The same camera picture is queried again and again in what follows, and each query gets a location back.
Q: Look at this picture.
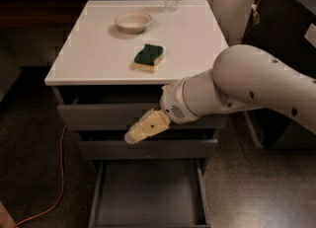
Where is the orange cable on floor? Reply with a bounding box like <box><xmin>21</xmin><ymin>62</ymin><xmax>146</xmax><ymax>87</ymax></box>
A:
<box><xmin>11</xmin><ymin>125</ymin><xmax>67</xmax><ymax>228</ymax></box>

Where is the white paper bowl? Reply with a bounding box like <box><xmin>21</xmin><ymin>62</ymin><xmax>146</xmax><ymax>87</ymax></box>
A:
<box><xmin>115</xmin><ymin>11</ymin><xmax>152</xmax><ymax>34</ymax></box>

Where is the grey drawer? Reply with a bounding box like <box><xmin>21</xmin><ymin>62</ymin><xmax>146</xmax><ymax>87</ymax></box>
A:
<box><xmin>56</xmin><ymin>89</ymin><xmax>233</xmax><ymax>131</ymax></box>
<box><xmin>88</xmin><ymin>159</ymin><xmax>211</xmax><ymax>228</ymax></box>
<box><xmin>78</xmin><ymin>129</ymin><xmax>217</xmax><ymax>160</ymax></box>

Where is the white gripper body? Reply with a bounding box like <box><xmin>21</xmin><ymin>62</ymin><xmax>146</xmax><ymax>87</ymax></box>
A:
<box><xmin>160</xmin><ymin>78</ymin><xmax>199</xmax><ymax>124</ymax></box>

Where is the dark wooden bench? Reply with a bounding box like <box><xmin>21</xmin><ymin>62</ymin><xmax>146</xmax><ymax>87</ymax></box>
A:
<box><xmin>0</xmin><ymin>0</ymin><xmax>206</xmax><ymax>29</ymax></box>

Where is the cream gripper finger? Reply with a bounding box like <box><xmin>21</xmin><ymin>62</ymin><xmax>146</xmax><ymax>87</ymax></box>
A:
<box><xmin>124</xmin><ymin>110</ymin><xmax>171</xmax><ymax>144</ymax></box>

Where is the grey bottom drawer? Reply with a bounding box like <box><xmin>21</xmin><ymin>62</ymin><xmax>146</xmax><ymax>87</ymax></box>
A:
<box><xmin>88</xmin><ymin>159</ymin><xmax>211</xmax><ymax>228</ymax></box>

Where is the grey middle drawer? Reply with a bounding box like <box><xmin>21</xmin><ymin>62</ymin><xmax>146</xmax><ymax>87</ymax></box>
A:
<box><xmin>78</xmin><ymin>129</ymin><xmax>217</xmax><ymax>160</ymax></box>

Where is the white top drawer cabinet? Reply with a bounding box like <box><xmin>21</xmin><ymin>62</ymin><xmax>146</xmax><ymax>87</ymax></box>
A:
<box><xmin>43</xmin><ymin>0</ymin><xmax>244</xmax><ymax>185</ymax></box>

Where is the green and yellow sponge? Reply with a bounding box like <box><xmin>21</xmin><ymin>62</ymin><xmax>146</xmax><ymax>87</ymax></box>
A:
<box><xmin>133</xmin><ymin>44</ymin><xmax>164</xmax><ymax>72</ymax></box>

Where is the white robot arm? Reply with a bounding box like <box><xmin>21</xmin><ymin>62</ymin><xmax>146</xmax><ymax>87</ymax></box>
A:
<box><xmin>124</xmin><ymin>44</ymin><xmax>316</xmax><ymax>144</ymax></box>

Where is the grey top drawer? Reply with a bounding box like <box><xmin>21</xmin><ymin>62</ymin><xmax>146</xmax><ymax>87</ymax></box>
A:
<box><xmin>56</xmin><ymin>89</ymin><xmax>233</xmax><ymax>131</ymax></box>

